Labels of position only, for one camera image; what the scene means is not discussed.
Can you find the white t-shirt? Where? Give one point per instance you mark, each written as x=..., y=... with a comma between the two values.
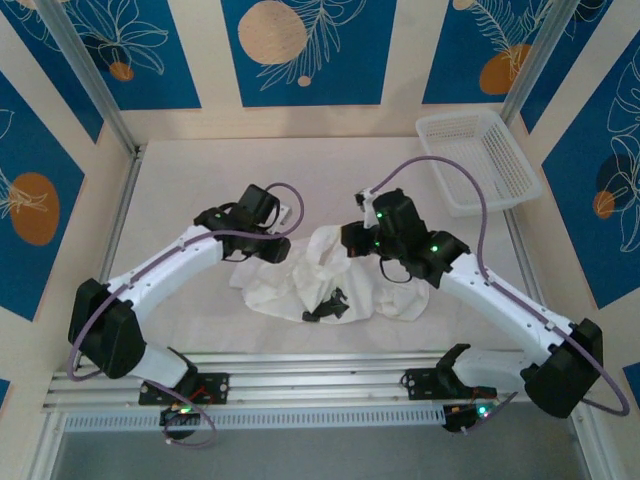
x=280, y=285

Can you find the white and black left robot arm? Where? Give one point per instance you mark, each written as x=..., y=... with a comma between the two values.
x=170, y=265

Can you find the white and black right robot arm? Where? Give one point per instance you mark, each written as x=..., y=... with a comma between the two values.
x=495, y=305

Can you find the white plastic mesh basket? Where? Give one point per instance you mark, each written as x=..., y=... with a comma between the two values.
x=475, y=160

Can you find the black controller board green light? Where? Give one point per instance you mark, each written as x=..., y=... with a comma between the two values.
x=180, y=415
x=465, y=417

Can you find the aluminium table side rail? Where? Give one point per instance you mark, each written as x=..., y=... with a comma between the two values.
x=525, y=260
x=125, y=200

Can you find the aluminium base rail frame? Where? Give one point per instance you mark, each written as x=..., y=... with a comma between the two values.
x=310, y=375

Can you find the aluminium frame post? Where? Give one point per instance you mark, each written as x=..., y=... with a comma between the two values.
x=535, y=60
x=85, y=70

